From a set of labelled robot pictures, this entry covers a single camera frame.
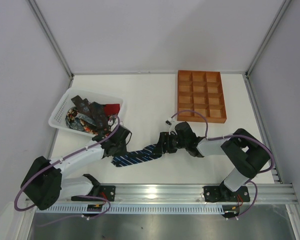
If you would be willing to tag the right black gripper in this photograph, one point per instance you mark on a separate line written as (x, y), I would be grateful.
(163, 143)

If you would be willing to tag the white plastic bin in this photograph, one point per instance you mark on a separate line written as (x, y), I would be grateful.
(58, 116)

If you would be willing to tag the brown patterned tie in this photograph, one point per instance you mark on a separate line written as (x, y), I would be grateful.
(87, 108)

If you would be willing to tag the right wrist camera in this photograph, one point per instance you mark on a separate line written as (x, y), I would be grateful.
(171, 124)

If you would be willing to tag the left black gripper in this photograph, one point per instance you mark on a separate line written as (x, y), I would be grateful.
(117, 149)

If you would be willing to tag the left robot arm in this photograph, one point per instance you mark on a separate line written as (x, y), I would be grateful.
(48, 180)

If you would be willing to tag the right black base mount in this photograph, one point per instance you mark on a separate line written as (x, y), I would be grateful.
(217, 193)

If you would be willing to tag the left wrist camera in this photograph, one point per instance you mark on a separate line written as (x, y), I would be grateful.
(111, 122)

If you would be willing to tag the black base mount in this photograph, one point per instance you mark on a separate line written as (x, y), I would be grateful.
(217, 193)
(103, 191)

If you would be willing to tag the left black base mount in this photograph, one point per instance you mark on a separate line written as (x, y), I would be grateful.
(103, 191)

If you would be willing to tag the navy blue striped tie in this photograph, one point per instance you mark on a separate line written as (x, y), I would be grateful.
(136, 157)

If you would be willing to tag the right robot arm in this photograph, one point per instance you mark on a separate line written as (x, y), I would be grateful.
(246, 153)

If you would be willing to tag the white slotted cable duct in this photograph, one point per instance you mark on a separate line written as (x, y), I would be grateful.
(165, 209)

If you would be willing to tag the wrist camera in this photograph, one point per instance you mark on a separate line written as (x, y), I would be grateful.
(111, 122)
(171, 124)

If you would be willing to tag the aluminium front rail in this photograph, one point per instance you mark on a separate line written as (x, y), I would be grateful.
(193, 193)

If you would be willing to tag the floral multicolour tie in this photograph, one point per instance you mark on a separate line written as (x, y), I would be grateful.
(95, 125)

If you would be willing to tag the red tie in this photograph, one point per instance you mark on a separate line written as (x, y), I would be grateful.
(112, 109)

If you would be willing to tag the orange compartment tray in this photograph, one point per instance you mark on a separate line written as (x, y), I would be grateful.
(200, 94)

